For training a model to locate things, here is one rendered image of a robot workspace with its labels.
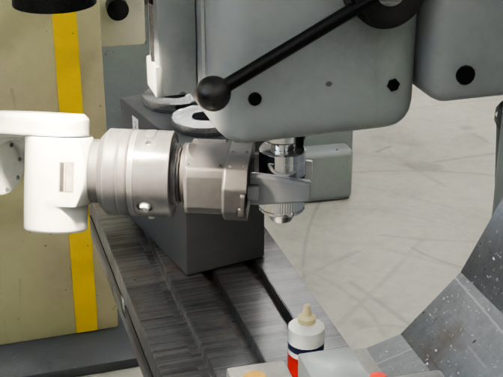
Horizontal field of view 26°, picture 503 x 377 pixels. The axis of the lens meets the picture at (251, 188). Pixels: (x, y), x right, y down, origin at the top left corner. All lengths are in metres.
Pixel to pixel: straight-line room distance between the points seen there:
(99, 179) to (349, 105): 0.26
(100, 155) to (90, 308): 2.05
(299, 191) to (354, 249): 2.58
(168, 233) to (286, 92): 0.58
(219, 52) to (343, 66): 0.11
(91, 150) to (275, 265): 0.47
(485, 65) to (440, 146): 3.53
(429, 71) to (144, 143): 0.29
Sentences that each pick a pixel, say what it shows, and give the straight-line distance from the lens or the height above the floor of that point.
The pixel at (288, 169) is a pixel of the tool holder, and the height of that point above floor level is 1.25.
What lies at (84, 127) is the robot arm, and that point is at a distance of 1.11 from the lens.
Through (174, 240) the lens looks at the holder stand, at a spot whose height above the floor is 1.00.
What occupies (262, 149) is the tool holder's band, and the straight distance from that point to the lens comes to 1.08.
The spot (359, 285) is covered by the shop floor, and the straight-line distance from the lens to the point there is 3.43.
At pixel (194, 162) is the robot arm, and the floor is 1.26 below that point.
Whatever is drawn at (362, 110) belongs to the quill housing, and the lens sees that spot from 0.99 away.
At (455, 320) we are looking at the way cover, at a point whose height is 0.96.
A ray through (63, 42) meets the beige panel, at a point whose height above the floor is 0.89.
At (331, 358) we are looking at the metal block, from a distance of 1.04.
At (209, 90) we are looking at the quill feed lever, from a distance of 0.89.
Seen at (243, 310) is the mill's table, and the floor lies 0.97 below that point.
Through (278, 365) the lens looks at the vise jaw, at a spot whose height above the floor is 1.08.
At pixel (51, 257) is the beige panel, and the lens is 3.02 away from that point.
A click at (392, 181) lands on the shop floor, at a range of 4.17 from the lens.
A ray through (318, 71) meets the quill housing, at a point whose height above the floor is 1.38.
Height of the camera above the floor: 1.68
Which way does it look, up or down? 24 degrees down
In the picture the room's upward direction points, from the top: straight up
